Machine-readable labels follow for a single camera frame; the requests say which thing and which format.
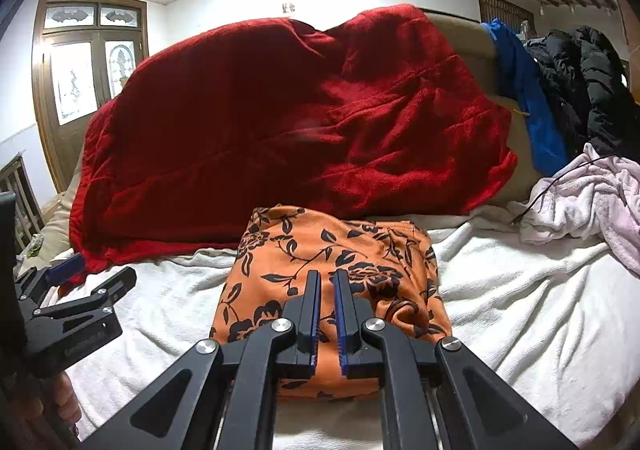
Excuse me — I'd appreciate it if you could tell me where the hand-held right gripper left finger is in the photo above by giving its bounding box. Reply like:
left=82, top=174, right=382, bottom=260
left=75, top=270, right=323, bottom=450

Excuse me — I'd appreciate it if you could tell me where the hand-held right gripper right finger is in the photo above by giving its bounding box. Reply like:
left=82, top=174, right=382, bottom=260
left=332, top=270, right=581, bottom=450

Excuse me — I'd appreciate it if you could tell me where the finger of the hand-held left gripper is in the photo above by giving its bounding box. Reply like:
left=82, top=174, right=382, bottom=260
left=15, top=253, right=87, bottom=301
left=31, top=266, right=139, bottom=327

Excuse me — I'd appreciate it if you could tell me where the orange floral garment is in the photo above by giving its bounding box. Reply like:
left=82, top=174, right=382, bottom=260
left=209, top=206, right=453, bottom=401

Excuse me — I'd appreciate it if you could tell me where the person's left hand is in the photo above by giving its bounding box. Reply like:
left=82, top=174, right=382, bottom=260
left=49, top=371, right=84, bottom=437

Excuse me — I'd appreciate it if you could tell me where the dark wooden slatted bench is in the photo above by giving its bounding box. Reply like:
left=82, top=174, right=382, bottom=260
left=0, top=152, right=43, bottom=251

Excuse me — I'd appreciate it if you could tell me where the white towel blanket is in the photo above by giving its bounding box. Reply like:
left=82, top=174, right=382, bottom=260
left=40, top=207, right=640, bottom=450

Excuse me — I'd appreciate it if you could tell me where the wooden glass door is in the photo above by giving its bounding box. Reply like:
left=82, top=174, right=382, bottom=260
left=32, top=0, right=150, bottom=193

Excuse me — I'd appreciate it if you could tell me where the red blanket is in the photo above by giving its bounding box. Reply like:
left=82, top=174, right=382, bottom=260
left=69, top=4, right=518, bottom=275

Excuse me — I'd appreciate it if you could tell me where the pale pink fleece cloth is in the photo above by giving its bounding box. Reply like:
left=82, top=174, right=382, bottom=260
left=507, top=142, right=640, bottom=275

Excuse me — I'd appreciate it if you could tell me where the blue jacket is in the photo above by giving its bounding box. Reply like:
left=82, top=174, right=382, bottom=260
left=482, top=18, right=571, bottom=178

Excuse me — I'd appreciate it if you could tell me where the beige sofa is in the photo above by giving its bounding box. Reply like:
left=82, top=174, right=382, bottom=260
left=40, top=12, right=543, bottom=271

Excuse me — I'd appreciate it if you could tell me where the black puffer jacket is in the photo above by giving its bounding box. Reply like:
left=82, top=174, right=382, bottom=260
left=522, top=26, right=640, bottom=158

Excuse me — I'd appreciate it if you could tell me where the wooden lattice screen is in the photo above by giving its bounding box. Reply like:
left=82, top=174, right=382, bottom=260
left=477, top=0, right=536, bottom=33

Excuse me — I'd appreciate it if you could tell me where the black cable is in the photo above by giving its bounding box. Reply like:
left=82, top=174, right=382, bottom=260
left=510, top=155, right=621, bottom=225

